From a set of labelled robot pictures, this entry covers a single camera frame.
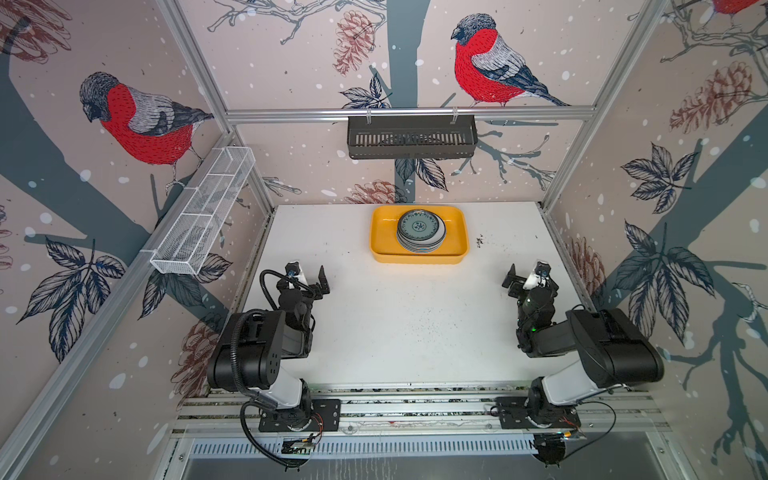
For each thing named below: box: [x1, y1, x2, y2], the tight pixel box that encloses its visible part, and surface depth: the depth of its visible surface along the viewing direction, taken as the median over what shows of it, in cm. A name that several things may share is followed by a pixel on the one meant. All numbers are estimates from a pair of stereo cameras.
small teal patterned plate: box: [398, 209, 440, 241], surface depth 112 cm
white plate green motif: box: [397, 224, 447, 245], surface depth 109 cm
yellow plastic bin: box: [370, 205, 469, 265], surface depth 109 cm
